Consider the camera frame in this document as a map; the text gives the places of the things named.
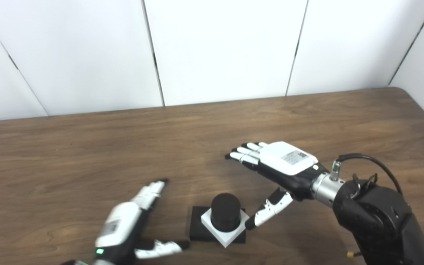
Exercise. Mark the black peg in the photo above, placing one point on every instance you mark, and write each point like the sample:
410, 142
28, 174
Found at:
225, 209

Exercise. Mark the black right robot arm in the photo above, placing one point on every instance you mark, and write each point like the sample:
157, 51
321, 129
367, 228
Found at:
377, 221

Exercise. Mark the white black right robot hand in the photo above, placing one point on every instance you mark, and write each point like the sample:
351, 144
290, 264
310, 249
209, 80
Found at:
285, 162

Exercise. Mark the white square piece with hole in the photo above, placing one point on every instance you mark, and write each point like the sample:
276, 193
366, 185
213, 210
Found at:
226, 237

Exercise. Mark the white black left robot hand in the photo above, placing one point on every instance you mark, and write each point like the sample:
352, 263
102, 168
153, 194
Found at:
120, 228

